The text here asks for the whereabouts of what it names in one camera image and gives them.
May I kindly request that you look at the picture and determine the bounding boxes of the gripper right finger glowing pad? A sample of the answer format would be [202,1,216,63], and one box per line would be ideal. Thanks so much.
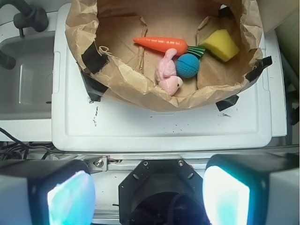
[202,153,300,225]

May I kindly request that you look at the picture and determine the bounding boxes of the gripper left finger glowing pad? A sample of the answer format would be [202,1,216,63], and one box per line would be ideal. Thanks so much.
[0,159,96,225]

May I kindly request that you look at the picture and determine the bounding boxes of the yellow green sponge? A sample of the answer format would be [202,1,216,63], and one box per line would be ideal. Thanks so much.
[200,29,240,62]

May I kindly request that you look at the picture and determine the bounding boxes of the white plastic tray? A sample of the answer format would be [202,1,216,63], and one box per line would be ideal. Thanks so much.
[52,3,272,153]

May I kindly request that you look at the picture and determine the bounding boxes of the blue rubber ball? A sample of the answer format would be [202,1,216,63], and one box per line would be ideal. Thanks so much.
[176,53,200,78]

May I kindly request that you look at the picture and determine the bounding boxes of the pink plush bunny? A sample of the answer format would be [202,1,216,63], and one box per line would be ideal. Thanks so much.
[155,48,183,96]

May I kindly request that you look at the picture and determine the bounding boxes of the brown paper bag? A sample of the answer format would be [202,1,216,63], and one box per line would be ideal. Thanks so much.
[65,0,263,112]

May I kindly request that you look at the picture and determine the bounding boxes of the orange toy carrot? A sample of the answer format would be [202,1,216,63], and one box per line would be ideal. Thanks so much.
[133,37,205,58]

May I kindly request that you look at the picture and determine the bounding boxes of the black faucet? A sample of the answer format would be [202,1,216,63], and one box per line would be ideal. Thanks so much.
[0,0,49,70]

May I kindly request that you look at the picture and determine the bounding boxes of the black floor cables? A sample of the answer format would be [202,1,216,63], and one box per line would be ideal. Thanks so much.
[0,127,55,161]

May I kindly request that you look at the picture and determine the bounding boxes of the black octagonal mount plate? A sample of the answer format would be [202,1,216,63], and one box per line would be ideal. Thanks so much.
[119,159,210,225]

